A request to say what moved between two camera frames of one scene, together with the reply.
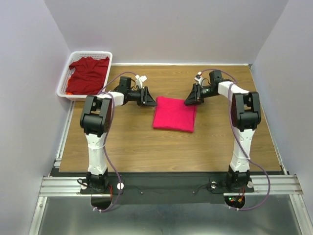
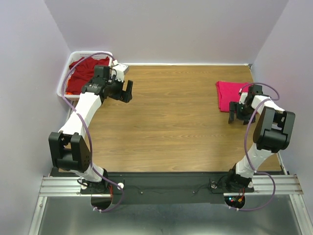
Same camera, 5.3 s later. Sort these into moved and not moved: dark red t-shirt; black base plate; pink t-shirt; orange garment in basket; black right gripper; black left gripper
Moved: pink t-shirt; black left gripper; black right gripper
Not moved: black base plate; dark red t-shirt; orange garment in basket
